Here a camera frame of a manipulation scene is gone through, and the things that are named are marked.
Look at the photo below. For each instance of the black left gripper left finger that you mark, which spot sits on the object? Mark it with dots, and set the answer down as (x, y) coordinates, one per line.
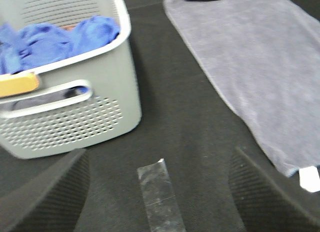
(52, 201)

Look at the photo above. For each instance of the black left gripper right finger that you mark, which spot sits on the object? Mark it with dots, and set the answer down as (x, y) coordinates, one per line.
(268, 201)

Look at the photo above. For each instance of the grey perforated laundry basket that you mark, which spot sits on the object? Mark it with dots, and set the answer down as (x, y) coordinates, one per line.
(81, 101)

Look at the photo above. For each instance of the black felt table mat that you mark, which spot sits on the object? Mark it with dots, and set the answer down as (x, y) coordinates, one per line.
(184, 121)

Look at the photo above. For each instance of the grey-purple towel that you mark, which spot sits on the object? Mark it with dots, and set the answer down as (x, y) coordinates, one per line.
(263, 59)

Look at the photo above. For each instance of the wooden basket handle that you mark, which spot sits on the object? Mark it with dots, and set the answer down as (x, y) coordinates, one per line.
(14, 84)

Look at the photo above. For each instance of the blue towel in basket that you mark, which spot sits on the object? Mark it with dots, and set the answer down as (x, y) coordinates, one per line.
(40, 44)

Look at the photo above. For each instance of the left clear tape strip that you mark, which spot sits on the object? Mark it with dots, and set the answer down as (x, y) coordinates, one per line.
(159, 198)

